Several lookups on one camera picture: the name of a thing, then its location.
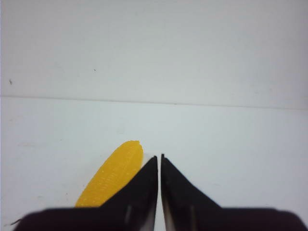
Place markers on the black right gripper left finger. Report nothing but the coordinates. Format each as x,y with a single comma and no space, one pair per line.
130,209

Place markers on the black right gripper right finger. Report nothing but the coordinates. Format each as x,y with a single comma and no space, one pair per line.
186,208

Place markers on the yellow corn cob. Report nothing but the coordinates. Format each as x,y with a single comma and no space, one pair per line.
115,173

